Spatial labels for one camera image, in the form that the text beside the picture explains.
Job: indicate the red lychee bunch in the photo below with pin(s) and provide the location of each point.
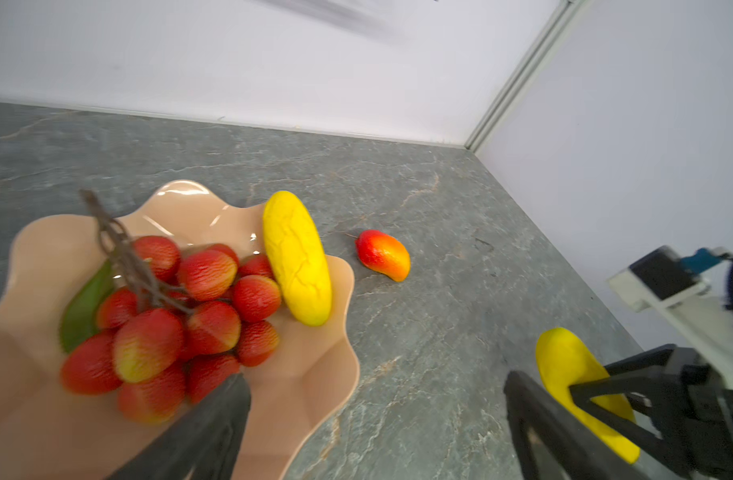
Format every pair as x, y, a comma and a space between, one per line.
159, 327

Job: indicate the red mango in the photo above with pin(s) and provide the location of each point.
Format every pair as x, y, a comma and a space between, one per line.
384, 254

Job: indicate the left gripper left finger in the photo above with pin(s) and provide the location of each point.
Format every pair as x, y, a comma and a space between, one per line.
203, 444

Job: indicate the yellow fruit front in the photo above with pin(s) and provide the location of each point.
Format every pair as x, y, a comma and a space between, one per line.
563, 360

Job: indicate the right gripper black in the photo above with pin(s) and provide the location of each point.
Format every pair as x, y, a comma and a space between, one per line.
682, 398

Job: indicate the yellow fruit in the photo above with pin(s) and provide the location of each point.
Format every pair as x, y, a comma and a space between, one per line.
563, 360
297, 257

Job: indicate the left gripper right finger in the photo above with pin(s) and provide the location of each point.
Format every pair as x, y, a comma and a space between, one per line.
550, 443

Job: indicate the peach scalloped fruit bowl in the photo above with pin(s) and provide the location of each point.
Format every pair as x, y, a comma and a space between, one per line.
49, 433

